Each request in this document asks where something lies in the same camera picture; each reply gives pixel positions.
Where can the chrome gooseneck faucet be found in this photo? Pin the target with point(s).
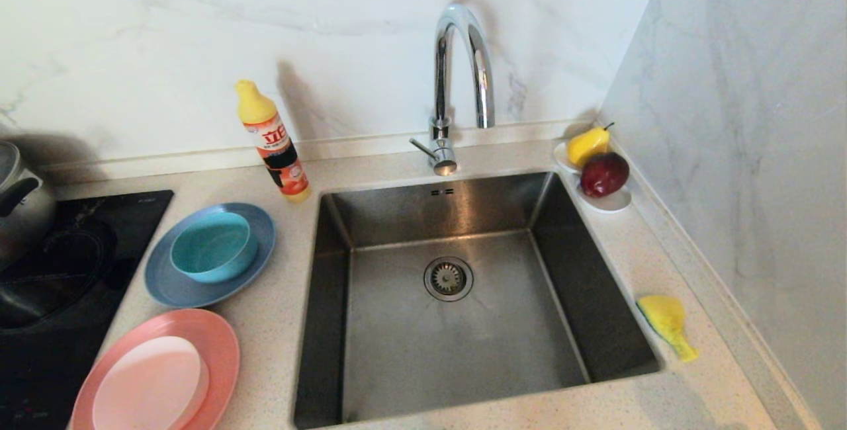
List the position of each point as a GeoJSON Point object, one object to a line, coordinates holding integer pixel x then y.
{"type": "Point", "coordinates": [441, 73]}

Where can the dish soap bottle yellow cap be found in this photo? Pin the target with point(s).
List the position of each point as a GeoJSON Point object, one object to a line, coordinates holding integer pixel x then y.
{"type": "Point", "coordinates": [274, 145]}

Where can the stainless steel sink basin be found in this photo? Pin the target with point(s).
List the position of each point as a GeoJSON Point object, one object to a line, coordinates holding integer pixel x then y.
{"type": "Point", "coordinates": [397, 350]}

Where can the yellow green sponge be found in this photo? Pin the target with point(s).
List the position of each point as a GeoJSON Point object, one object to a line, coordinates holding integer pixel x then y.
{"type": "Point", "coordinates": [665, 317]}

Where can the round metal drain strainer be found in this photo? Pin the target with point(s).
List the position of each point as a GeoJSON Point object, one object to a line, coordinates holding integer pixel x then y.
{"type": "Point", "coordinates": [448, 278]}

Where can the yellow pear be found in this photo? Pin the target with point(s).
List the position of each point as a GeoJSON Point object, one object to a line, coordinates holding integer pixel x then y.
{"type": "Point", "coordinates": [587, 145]}

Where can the dark red apple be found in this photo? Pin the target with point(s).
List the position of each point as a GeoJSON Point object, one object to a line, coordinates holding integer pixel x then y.
{"type": "Point", "coordinates": [603, 175]}

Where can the small white fruit dish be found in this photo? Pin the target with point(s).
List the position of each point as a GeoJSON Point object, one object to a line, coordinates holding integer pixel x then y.
{"type": "Point", "coordinates": [612, 204]}

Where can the teal bowl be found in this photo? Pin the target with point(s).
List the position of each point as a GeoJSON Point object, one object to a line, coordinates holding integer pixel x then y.
{"type": "Point", "coordinates": [212, 248]}

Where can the blue plate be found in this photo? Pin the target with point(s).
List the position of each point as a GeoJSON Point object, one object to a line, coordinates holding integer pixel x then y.
{"type": "Point", "coordinates": [165, 286]}

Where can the small light pink plate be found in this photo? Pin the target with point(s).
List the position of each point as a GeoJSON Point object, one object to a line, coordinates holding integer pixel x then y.
{"type": "Point", "coordinates": [149, 387]}

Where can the black glass cooktop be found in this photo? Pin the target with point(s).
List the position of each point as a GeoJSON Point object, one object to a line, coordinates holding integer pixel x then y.
{"type": "Point", "coordinates": [40, 370]}

